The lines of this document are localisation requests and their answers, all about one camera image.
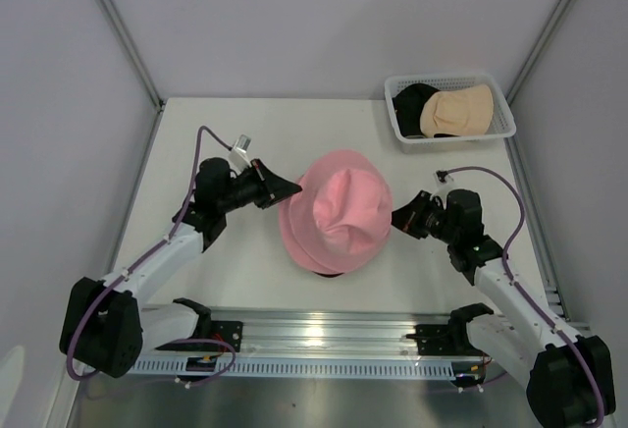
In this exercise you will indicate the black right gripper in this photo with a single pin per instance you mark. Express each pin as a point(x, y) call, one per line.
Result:
point(407, 217)

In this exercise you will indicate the aluminium mounting rail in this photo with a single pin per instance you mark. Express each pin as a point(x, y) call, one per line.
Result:
point(325, 335)

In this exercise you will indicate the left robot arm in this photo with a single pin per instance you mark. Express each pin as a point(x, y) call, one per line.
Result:
point(137, 285)

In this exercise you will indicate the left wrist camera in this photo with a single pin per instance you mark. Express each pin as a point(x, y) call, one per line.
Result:
point(238, 153)

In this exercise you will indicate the right aluminium corner post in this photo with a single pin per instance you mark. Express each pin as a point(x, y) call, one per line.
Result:
point(557, 13)

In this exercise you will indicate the left aluminium corner post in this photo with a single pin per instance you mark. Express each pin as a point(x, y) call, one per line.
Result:
point(121, 32)

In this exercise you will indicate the beige bucket hat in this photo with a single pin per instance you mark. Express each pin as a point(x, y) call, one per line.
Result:
point(463, 112)

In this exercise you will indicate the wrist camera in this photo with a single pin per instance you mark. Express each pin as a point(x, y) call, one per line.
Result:
point(238, 153)
point(444, 184)

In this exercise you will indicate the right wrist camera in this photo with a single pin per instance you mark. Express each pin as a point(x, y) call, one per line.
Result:
point(444, 184)

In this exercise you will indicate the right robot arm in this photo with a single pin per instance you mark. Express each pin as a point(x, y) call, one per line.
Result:
point(567, 377)

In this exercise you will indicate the black bucket hat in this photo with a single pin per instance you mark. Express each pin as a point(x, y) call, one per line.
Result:
point(328, 276)

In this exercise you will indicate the pink bucket hat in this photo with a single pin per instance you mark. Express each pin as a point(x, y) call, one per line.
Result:
point(341, 188)
point(340, 249)

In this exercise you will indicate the white plastic basket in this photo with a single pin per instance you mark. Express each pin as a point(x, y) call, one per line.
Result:
point(502, 123)

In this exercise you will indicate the aluminium corner post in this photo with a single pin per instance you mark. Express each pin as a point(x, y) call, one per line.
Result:
point(121, 32)
point(557, 13)

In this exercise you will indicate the white slotted cable duct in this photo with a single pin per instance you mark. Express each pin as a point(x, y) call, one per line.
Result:
point(314, 368)

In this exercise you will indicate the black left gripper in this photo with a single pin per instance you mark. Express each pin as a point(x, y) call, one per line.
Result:
point(276, 187)

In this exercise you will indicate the black hat in basket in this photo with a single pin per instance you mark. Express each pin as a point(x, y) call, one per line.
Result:
point(409, 106)

